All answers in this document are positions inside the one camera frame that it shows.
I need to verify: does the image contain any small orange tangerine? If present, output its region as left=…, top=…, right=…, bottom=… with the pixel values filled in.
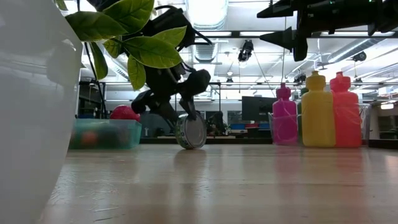
left=81, top=130, right=99, bottom=147

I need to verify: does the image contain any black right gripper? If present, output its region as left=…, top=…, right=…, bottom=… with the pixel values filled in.
left=256, top=0, right=371, bottom=62

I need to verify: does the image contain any yellow plastic bottle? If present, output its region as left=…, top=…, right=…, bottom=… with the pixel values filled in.
left=300, top=70, right=336, bottom=148

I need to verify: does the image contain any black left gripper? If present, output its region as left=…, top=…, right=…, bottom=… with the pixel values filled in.
left=130, top=63, right=212, bottom=129

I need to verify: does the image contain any white plant pot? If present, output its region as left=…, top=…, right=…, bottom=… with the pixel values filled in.
left=0, top=0, right=84, bottom=224

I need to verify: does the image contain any black overhead camera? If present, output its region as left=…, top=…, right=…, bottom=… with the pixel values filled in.
left=238, top=39, right=254, bottom=62

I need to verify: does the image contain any clear plastic bin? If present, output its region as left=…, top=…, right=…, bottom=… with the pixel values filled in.
left=268, top=102, right=373, bottom=147

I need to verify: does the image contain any person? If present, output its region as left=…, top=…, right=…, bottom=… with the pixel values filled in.
left=208, top=111, right=231, bottom=137

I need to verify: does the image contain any green leafy plant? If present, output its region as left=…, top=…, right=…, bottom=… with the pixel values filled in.
left=54, top=0, right=188, bottom=91

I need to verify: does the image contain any white green label tin can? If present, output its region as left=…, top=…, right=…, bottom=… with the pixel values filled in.
left=174, top=113, right=208, bottom=151

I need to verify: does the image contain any bright red apple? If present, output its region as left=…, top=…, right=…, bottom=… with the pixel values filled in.
left=109, top=105, right=141, bottom=123

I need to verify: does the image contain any orange plastic bottle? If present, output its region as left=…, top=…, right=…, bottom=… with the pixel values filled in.
left=329, top=71, right=363, bottom=148

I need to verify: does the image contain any pink plastic bottle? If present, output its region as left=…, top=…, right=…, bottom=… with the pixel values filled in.
left=272, top=83, right=299, bottom=146

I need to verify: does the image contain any black monitor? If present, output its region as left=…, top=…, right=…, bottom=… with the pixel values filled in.
left=241, top=95, right=278, bottom=123

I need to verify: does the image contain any teal plastic bin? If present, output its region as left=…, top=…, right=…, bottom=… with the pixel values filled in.
left=68, top=118, right=142, bottom=150

